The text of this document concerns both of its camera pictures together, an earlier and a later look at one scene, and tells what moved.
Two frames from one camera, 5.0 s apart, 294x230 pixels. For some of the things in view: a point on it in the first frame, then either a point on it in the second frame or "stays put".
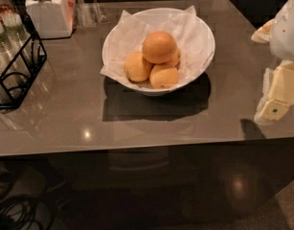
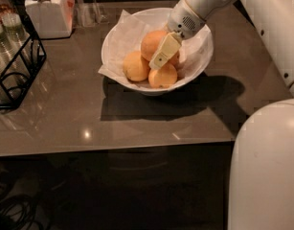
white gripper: (286, 33) → (183, 20)
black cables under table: (17, 211) stays put
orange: (159, 47) stays put
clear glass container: (86, 14) stays put
